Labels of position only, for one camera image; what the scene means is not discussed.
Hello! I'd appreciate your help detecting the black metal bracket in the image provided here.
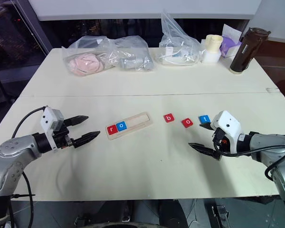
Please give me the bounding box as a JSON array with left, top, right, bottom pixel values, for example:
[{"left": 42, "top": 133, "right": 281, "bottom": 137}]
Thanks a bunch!
[{"left": 211, "top": 205, "right": 230, "bottom": 224}]

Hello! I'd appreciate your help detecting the wooden letter tray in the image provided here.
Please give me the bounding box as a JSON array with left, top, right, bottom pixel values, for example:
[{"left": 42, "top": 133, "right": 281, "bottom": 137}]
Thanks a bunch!
[{"left": 105, "top": 112, "right": 154, "bottom": 141}]

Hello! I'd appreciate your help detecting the dark brown drinking bottle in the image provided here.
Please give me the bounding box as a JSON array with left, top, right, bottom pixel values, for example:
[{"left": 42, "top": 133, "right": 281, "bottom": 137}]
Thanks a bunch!
[{"left": 229, "top": 27, "right": 272, "bottom": 75}]

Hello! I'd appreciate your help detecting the clear bag with white cable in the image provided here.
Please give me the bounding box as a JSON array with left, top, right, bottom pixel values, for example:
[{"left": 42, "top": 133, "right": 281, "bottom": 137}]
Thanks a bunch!
[{"left": 152, "top": 9, "right": 206, "bottom": 67}]

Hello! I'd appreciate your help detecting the blue letter tile t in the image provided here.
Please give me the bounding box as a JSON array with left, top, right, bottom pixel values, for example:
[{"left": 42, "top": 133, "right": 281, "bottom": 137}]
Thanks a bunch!
[{"left": 198, "top": 115, "right": 211, "bottom": 125}]

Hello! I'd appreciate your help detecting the red letter tile b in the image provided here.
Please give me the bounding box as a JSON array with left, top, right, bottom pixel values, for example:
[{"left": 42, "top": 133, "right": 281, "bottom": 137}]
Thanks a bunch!
[{"left": 163, "top": 113, "right": 175, "bottom": 124}]

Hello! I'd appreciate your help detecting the red letter tile o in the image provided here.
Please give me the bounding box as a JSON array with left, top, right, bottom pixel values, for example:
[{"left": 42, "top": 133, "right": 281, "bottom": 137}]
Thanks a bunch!
[{"left": 181, "top": 118, "right": 194, "bottom": 129}]

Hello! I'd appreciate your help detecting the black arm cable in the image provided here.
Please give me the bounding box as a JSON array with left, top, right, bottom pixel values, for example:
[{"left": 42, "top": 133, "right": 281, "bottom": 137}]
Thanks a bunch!
[
  {"left": 218, "top": 142, "right": 285, "bottom": 183},
  {"left": 8, "top": 106, "right": 47, "bottom": 228}
]

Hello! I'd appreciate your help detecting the clear bag with grey item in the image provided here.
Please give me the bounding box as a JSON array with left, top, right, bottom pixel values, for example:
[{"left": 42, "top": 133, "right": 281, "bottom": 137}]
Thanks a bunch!
[{"left": 109, "top": 35, "right": 155, "bottom": 72}]

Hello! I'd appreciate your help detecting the cream printed cylinder part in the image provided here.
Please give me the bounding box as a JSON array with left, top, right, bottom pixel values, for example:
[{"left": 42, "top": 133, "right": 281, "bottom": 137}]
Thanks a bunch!
[{"left": 205, "top": 34, "right": 224, "bottom": 54}]

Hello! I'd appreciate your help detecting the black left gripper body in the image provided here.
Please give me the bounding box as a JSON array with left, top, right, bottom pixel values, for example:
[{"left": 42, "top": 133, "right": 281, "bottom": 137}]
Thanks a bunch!
[{"left": 52, "top": 120, "right": 76, "bottom": 150}]

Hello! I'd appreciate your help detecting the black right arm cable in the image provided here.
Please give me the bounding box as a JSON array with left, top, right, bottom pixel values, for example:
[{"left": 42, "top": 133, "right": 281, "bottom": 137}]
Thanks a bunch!
[{"left": 218, "top": 142, "right": 285, "bottom": 183}]

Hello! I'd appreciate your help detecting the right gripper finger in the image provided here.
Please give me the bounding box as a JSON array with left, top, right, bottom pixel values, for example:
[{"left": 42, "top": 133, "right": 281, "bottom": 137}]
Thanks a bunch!
[
  {"left": 200, "top": 123, "right": 217, "bottom": 131},
  {"left": 188, "top": 142, "right": 223, "bottom": 162}
]

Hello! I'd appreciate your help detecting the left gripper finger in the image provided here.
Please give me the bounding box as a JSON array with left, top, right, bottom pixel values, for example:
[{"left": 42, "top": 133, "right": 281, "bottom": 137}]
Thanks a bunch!
[
  {"left": 64, "top": 115, "right": 89, "bottom": 127},
  {"left": 72, "top": 131, "right": 101, "bottom": 149}
]

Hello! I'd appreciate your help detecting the black zip tie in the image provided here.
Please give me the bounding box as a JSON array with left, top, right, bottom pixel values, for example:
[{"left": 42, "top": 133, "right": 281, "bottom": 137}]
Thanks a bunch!
[{"left": 11, "top": 193, "right": 36, "bottom": 199}]

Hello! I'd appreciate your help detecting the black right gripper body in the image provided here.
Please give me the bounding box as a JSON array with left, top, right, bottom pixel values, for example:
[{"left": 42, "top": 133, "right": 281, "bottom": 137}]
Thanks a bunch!
[{"left": 212, "top": 127, "right": 231, "bottom": 153}]

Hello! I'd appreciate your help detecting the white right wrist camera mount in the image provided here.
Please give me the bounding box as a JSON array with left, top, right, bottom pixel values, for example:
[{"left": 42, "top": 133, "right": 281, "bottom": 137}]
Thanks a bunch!
[{"left": 210, "top": 110, "right": 243, "bottom": 154}]

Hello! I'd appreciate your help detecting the pink plush cloth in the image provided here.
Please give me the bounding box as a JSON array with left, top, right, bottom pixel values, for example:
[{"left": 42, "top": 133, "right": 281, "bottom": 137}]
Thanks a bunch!
[{"left": 68, "top": 53, "right": 105, "bottom": 76}]

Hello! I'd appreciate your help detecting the clear bag with pink cloth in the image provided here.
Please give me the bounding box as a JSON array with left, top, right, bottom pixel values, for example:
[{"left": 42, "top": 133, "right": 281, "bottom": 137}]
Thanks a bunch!
[{"left": 62, "top": 35, "right": 116, "bottom": 77}]

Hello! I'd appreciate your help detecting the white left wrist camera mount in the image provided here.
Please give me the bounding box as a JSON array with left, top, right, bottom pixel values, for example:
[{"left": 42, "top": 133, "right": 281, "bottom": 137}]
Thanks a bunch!
[{"left": 39, "top": 106, "right": 65, "bottom": 151}]

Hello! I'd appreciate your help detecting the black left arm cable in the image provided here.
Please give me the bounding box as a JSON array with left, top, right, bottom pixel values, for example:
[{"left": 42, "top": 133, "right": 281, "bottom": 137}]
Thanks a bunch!
[{"left": 8, "top": 106, "right": 47, "bottom": 228}]

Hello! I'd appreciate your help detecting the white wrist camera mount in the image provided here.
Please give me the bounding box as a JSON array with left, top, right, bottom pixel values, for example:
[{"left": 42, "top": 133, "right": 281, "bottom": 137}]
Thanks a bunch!
[
  {"left": 39, "top": 106, "right": 65, "bottom": 151},
  {"left": 210, "top": 110, "right": 243, "bottom": 154}
]

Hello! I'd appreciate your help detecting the purple glove box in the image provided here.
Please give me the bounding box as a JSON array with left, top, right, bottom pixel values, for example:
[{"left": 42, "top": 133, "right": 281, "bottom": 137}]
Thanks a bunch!
[{"left": 219, "top": 23, "right": 243, "bottom": 58}]

